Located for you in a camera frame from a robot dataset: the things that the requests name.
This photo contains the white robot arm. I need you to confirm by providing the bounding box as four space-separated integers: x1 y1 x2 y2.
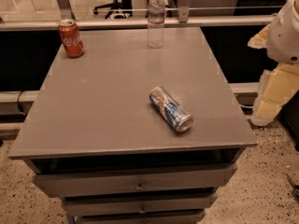
267 0 299 64

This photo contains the blue silver redbull can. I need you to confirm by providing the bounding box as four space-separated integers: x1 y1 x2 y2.
149 87 193 133

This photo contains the red coca-cola can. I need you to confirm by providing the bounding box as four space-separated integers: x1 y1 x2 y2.
58 20 84 58

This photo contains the grey drawer cabinet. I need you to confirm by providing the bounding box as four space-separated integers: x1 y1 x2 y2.
7 26 259 224

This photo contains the middle grey drawer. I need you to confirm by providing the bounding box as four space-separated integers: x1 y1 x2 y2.
63 193 218 217

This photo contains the grey drawer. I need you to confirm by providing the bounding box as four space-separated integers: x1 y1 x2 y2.
63 193 218 217
78 210 206 224
34 164 237 197

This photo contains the clear plastic water bottle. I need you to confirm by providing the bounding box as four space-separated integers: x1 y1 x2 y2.
148 0 165 49

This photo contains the bottom grey drawer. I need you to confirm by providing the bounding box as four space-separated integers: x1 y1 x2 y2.
78 210 206 224

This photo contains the top grey drawer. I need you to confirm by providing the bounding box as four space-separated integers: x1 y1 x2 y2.
34 164 237 197

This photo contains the black cable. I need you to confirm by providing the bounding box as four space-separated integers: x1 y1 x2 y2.
16 91 26 115

